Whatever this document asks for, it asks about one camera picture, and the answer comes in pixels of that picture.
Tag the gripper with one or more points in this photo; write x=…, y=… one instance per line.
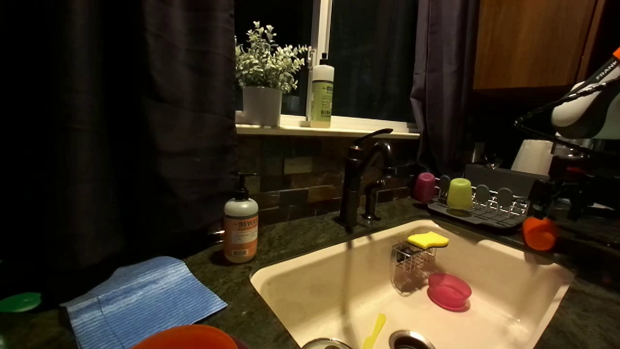
x=574, y=182

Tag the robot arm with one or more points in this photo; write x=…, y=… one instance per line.
x=579, y=104

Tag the orange plastic cup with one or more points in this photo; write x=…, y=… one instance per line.
x=538, y=235

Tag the green plastic cup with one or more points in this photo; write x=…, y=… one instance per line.
x=459, y=195

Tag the pink plastic cup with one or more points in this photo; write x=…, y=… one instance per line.
x=425, y=188

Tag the paper towel roll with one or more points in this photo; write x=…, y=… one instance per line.
x=533, y=157

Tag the grey dish drying rack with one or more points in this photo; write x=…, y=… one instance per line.
x=489, y=213

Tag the yellow sponge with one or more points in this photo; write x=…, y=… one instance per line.
x=427, y=239

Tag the pink plastic bowl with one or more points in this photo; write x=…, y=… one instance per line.
x=448, y=291

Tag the dark curtain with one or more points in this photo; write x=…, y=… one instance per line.
x=443, y=82
x=121, y=131

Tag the dark side sprayer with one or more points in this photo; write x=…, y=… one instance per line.
x=371, y=201

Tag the dark bronze tap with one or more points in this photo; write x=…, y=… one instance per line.
x=352, y=184

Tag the yellow plastic utensil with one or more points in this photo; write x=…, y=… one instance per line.
x=374, y=334

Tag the window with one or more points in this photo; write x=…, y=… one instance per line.
x=373, y=58

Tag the cream sink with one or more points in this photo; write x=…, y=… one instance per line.
x=329, y=291

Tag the green dish soap bottle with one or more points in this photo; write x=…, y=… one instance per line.
x=321, y=94

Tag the potted plant in white pot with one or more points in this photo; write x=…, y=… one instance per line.
x=264, y=104

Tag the orange label soap pump bottle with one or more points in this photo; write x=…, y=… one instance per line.
x=240, y=232

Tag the orange plastic bowl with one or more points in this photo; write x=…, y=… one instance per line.
x=186, y=338

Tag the blue dish cloth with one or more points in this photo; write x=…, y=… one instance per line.
x=140, y=303

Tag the green plastic lid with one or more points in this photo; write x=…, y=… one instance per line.
x=19, y=302

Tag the wooden wall cabinet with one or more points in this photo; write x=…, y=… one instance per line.
x=530, y=43

